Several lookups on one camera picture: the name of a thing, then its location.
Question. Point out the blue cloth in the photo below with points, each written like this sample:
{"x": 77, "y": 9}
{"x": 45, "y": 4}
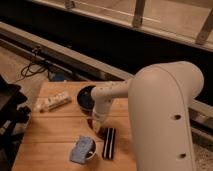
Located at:
{"x": 81, "y": 149}

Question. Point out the white power strip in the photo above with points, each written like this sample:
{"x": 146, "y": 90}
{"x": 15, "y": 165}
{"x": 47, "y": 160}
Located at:
{"x": 53, "y": 102}

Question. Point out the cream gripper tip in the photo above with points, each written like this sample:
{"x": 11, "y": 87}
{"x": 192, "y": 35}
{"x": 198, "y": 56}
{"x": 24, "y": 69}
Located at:
{"x": 96, "y": 125}

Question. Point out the dark blue bowl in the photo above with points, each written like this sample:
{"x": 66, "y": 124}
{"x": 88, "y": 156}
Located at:
{"x": 85, "y": 101}

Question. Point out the blue object on floor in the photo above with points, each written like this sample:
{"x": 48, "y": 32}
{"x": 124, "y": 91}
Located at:
{"x": 57, "y": 78}

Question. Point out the black chair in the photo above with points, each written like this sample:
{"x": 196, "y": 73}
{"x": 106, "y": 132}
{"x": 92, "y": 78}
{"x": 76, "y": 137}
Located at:
{"x": 10, "y": 116}

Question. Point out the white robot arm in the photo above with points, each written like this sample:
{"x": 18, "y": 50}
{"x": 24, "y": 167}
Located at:
{"x": 158, "y": 97}

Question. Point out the black white striped block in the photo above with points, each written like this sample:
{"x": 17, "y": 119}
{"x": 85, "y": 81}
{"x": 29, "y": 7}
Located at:
{"x": 109, "y": 142}

